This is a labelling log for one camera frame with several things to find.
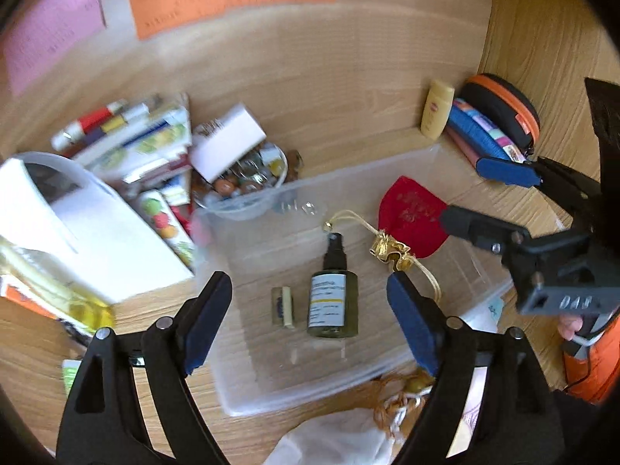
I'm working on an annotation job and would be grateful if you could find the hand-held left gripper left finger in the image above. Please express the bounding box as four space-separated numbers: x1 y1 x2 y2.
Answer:
55 271 233 465

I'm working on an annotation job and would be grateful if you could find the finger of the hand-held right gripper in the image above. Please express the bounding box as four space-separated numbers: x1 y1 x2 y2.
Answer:
438 205 534 272
475 156 601 219

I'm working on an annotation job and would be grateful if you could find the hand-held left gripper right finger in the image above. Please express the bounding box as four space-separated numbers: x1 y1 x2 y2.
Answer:
386 270 567 465

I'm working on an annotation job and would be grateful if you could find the clear plastic storage bin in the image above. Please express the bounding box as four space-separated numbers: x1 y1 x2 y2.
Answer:
194 143 514 417

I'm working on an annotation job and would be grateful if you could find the red pouch with gold cord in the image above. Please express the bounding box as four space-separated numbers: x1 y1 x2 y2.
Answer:
324 176 451 301

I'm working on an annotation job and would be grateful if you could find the dark green spray bottle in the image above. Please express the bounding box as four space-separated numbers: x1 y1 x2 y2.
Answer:
306 232 359 340

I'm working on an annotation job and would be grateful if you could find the white cloth bag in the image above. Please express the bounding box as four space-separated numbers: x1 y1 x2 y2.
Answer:
264 407 395 465

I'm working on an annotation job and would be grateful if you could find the person's right hand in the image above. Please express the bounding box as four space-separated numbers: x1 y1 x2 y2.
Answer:
557 315 587 342

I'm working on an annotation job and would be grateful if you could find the pink pencil case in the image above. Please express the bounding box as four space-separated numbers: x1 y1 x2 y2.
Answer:
446 126 485 170

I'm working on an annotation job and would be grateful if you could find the blue pencil case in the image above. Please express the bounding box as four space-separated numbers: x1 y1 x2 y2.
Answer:
446 98 526 165

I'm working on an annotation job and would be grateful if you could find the black and orange zip case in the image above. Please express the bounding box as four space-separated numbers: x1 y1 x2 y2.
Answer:
458 74 541 158

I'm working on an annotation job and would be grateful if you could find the small beige eraser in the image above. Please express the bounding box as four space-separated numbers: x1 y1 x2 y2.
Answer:
271 287 295 330

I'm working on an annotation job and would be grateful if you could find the orange tassel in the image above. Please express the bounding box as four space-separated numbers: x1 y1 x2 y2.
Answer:
358 370 437 441

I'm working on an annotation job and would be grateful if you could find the yellow sunscreen bottle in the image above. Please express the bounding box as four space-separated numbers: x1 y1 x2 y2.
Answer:
419 79 456 139

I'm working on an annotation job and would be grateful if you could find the fruit printed box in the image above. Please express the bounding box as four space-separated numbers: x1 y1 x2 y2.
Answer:
138 189 197 269

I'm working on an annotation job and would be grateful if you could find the green and orange tube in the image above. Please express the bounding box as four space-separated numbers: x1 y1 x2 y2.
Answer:
62 358 83 393

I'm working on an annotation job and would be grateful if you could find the white cardboard box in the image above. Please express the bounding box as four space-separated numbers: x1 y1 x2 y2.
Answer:
0 152 195 306

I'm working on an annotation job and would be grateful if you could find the clear bowl of stones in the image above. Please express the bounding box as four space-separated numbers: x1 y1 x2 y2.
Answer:
196 143 289 221

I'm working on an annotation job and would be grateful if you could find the yellow liquid bottle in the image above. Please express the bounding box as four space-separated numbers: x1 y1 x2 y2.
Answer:
0 242 117 335

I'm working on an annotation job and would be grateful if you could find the orange box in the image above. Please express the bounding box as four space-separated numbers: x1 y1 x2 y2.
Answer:
0 276 59 320

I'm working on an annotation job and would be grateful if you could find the small white box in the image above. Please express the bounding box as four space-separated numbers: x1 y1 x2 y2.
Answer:
189 104 267 182

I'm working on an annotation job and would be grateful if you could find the stack of colourful boxes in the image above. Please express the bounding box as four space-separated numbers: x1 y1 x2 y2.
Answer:
51 92 195 204

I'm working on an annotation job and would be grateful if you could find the orange paper note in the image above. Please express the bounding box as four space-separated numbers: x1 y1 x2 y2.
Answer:
128 0 337 40

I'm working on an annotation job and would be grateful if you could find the pink paper note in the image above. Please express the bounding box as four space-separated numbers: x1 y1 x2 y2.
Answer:
0 0 107 98

